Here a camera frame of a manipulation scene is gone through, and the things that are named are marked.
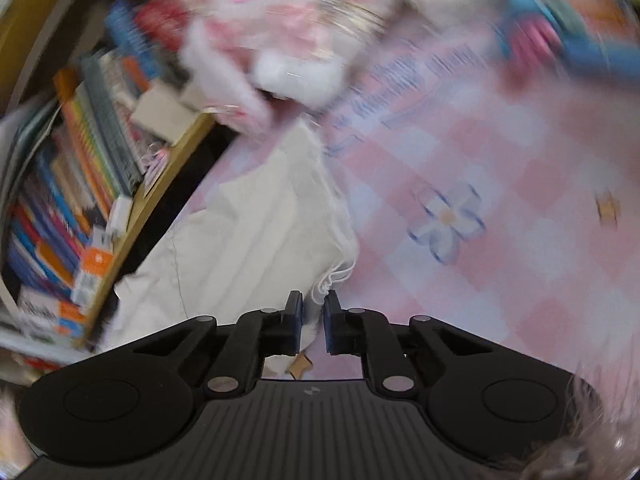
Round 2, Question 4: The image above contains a pink checkered desk mat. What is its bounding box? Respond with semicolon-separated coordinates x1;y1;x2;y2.
164;8;640;411

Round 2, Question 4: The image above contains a row of colourful books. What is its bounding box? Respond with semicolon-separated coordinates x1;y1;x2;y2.
0;0;202;311

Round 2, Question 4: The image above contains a small white box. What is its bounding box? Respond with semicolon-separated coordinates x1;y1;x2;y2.
106;195;132;237

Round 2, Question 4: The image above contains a cream t-shirt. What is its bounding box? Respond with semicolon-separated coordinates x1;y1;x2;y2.
99;118;359;351

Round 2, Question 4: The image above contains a blue pink toy hand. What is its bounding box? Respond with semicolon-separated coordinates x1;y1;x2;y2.
497;0;639;86

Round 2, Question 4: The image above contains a pink white bunny plush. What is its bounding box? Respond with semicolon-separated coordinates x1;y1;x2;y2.
179;0;399;138

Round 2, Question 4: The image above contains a wooden bookshelf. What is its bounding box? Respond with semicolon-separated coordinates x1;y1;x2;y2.
0;0;222;366

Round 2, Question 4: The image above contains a white orange usmile box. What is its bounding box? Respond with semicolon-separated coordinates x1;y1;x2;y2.
16;286;86;338

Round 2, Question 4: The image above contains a flat white orange box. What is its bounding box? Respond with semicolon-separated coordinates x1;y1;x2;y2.
70;246;113;312

